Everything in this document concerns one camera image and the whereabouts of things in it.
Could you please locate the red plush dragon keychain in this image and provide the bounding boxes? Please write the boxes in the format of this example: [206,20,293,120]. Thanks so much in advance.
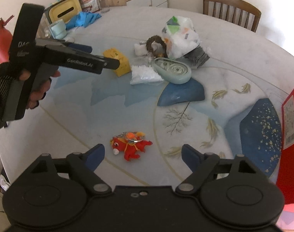
[110,131,153,161]

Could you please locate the white patterned plastic bag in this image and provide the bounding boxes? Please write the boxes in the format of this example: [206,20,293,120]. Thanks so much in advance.
[162,16,201,59]

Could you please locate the left hand black glove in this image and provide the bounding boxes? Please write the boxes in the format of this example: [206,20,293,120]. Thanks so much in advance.
[0,63,61,129]

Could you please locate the blue rubber gloves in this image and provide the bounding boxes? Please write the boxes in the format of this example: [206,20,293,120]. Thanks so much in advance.
[66,12,101,30]

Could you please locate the mint green cup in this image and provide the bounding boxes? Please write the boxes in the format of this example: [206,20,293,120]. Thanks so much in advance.
[49,19,67,40]

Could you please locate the yellow small box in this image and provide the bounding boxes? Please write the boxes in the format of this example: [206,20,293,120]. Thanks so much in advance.
[102,48,132,78]

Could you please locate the yellow green tissue box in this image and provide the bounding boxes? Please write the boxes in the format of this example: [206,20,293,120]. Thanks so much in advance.
[44,0,82,24]

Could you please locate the clear bag white granules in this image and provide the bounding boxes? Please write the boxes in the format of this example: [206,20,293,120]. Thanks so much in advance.
[130,57,164,85]

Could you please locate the red white cardboard box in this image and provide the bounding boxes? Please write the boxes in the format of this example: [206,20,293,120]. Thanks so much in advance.
[276,89,294,204]

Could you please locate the dark grey folded cloth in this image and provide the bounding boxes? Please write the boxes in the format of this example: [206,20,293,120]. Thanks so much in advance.
[184,46,210,69]

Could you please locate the brown wooden chair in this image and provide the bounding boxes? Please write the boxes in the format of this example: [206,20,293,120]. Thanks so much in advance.
[203,0,261,32]

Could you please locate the brown bead bracelet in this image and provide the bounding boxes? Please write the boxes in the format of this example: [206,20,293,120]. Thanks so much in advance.
[145,35,169,59]

